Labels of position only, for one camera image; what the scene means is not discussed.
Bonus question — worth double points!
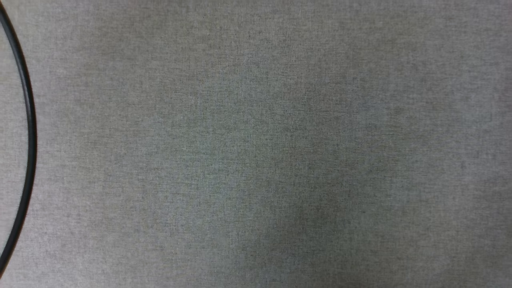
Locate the grey fabric sofa surface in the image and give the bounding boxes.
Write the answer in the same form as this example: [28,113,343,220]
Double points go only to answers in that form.
[0,0,512,288]

